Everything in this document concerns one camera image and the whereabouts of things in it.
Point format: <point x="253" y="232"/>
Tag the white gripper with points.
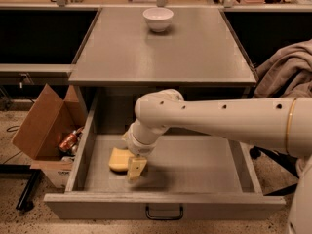
<point x="138" y="145"/>

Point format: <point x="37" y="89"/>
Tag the yellow sponge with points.
<point x="118" y="161"/>

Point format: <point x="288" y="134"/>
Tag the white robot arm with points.
<point x="282" y="124"/>

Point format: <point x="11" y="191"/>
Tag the grey open drawer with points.
<point x="210" y="177"/>

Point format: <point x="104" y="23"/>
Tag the grey cabinet counter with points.
<point x="198" y="48"/>

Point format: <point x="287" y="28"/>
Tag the red soda can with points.
<point x="68" y="142"/>

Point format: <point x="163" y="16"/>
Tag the brown cardboard box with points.
<point x="49" y="122"/>

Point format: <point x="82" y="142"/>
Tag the black metal table leg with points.
<point x="30" y="179"/>

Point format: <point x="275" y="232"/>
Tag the white ceramic bowl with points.
<point x="158" y="19"/>

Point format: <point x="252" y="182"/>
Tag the black office chair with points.
<point x="276" y="172"/>

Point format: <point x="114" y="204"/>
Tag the grey cloth on chair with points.
<point x="288" y="73"/>

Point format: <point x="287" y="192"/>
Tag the black drawer handle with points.
<point x="152" y="213"/>

